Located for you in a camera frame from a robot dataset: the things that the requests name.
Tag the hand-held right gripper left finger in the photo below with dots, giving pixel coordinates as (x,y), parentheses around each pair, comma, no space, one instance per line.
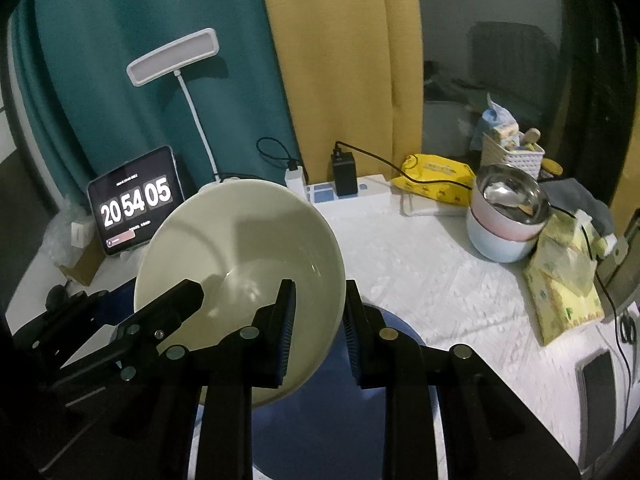
(285,330)

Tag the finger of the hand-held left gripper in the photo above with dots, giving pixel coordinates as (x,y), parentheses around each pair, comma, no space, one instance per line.
(80,310)
(172,300)

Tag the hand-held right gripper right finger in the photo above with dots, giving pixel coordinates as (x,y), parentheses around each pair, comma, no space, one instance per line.
(352,340)

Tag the pale green bowl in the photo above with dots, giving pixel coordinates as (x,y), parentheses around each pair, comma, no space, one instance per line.
(240,230)

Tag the cardboard box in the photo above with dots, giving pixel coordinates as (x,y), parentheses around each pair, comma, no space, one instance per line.
(85,267)

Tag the white tag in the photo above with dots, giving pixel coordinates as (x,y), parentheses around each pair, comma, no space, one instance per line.
(81,235)

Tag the clear plastic bag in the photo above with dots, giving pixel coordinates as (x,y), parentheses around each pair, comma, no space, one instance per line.
(57,230)

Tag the tablet with clock display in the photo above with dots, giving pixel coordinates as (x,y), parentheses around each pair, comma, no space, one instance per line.
(135,200)

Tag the white charger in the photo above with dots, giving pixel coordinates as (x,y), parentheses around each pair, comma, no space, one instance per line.
(295,177)

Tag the white power strip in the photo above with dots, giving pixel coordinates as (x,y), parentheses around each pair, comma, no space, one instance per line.
(370,187)

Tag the black charger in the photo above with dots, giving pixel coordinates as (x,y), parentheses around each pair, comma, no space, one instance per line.
(344,175)

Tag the light blue bowl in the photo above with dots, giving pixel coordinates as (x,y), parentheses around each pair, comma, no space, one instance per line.
(495,245)

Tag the yellow wipes packet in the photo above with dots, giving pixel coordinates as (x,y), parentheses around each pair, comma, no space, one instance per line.
(440,170)

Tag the teal curtain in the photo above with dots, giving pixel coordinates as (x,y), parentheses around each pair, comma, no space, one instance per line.
(100,110)

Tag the yellow tissue pack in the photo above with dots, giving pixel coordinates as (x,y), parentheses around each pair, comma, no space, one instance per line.
(565,310)
(560,260)
(570,230)

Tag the pink bowl with steel liner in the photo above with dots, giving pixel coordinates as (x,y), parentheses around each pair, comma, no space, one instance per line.
(530,190)

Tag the white desk lamp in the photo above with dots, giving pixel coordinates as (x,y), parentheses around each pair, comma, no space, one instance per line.
(172,55)

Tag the white woven basket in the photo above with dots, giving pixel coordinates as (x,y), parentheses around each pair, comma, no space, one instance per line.
(520,160)

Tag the dark smartphone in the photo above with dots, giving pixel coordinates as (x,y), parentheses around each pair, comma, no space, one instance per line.
(600,405)

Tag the blue and white pack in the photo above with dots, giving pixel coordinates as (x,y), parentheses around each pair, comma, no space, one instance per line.
(495,120)

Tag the small yellow object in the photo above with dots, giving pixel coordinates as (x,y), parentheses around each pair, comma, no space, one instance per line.
(551,166)

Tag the grey cloth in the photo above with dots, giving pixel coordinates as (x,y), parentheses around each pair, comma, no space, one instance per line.
(580,200)

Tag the grey flat device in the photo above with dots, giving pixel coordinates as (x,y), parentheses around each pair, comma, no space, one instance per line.
(617,270)

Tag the yellow curtain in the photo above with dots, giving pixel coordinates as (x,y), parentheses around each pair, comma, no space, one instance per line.
(340,60)

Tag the black scissors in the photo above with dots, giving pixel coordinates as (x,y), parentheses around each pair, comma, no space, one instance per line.
(628,327)

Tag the dark glass door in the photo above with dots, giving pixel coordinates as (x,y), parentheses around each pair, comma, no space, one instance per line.
(500,35)

